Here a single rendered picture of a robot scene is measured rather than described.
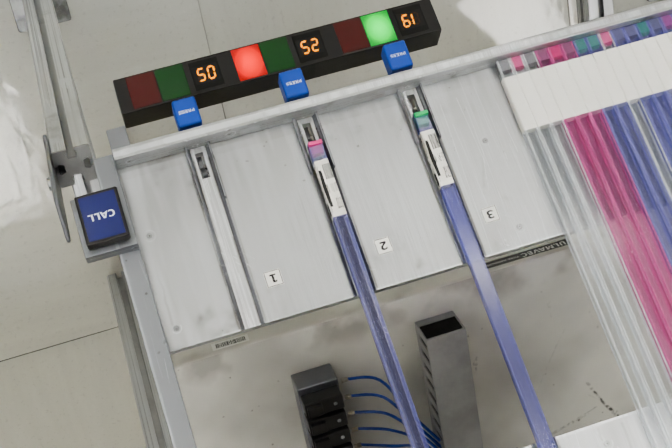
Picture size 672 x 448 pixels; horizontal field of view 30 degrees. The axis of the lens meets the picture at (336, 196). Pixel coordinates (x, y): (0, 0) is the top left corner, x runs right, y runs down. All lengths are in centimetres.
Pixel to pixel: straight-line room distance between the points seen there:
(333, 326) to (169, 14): 66
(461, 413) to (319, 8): 74
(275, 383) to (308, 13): 70
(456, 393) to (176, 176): 49
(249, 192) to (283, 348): 32
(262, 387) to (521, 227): 43
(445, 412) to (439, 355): 8
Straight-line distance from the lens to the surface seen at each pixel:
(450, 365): 151
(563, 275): 156
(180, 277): 119
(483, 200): 123
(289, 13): 198
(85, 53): 195
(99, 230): 116
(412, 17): 132
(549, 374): 163
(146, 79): 128
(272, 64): 128
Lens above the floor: 184
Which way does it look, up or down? 61 degrees down
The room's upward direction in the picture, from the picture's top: 147 degrees clockwise
